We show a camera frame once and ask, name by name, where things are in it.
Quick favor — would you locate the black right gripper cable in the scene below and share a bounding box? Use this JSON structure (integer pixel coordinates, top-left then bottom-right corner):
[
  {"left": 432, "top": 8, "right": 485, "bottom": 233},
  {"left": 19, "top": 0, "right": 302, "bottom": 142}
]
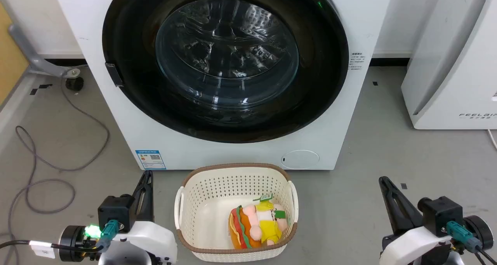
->
[{"left": 446, "top": 221, "right": 497, "bottom": 265}]

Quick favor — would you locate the white air purifier appliance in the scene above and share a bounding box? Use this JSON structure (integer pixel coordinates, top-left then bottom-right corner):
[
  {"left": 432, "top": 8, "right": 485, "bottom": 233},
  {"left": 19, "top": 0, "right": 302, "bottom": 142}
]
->
[{"left": 401, "top": 0, "right": 497, "bottom": 130}]

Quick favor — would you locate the round black glass washer door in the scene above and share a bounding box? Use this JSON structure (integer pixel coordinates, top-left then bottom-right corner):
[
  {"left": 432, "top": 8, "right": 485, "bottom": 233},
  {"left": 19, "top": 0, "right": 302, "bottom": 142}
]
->
[{"left": 102, "top": 0, "right": 349, "bottom": 144}]

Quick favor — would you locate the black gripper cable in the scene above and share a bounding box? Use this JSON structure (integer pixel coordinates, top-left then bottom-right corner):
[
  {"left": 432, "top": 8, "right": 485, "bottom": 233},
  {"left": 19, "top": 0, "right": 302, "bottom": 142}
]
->
[
  {"left": 0, "top": 219, "right": 119, "bottom": 255},
  {"left": 446, "top": 221, "right": 497, "bottom": 265}
]

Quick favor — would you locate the white front-load washing machine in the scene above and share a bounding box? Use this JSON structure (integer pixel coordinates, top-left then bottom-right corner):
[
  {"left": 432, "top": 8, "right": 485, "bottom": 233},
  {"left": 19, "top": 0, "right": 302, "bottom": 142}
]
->
[{"left": 50, "top": 0, "right": 395, "bottom": 171}]

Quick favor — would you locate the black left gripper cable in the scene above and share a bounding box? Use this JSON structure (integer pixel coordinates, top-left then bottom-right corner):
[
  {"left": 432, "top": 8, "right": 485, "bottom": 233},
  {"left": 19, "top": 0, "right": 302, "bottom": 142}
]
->
[{"left": 0, "top": 219, "right": 119, "bottom": 255}]

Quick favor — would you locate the grey floor cable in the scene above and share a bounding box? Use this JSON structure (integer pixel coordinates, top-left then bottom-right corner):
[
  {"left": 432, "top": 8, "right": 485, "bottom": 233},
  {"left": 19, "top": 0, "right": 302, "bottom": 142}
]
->
[{"left": 7, "top": 68, "right": 110, "bottom": 265}]

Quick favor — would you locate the black caster wheel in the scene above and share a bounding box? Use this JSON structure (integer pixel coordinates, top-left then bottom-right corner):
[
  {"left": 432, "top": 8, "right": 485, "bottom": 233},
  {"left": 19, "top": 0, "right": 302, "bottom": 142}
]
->
[{"left": 65, "top": 76, "right": 84, "bottom": 92}]

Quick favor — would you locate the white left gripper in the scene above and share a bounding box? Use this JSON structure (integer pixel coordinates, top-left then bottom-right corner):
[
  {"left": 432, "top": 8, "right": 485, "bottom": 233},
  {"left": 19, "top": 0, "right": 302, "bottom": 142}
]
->
[{"left": 99, "top": 171, "right": 178, "bottom": 265}]

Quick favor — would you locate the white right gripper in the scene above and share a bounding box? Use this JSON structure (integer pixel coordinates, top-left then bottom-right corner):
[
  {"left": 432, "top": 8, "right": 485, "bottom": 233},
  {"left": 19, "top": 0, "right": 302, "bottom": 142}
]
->
[{"left": 379, "top": 176, "right": 454, "bottom": 265}]

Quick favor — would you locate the yellow wooden panel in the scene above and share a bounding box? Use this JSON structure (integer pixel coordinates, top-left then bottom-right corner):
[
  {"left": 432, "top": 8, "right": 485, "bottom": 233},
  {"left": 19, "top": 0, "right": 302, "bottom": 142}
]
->
[{"left": 0, "top": 4, "right": 30, "bottom": 104}]

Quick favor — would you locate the cream perforated laundry basket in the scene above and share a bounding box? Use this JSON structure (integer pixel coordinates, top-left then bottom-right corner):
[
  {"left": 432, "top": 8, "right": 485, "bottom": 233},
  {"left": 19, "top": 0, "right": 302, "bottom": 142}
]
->
[{"left": 174, "top": 163, "right": 299, "bottom": 263}]

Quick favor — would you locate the grey metal stand leg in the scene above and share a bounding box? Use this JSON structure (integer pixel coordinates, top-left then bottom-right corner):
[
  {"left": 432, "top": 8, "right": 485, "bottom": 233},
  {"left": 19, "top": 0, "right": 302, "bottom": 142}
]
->
[{"left": 8, "top": 24, "right": 84, "bottom": 78}]

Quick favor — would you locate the colourful hamburger plush doll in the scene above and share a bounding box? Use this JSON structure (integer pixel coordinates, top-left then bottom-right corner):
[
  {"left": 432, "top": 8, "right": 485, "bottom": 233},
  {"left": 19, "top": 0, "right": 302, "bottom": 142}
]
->
[{"left": 228, "top": 194, "right": 291, "bottom": 249}]

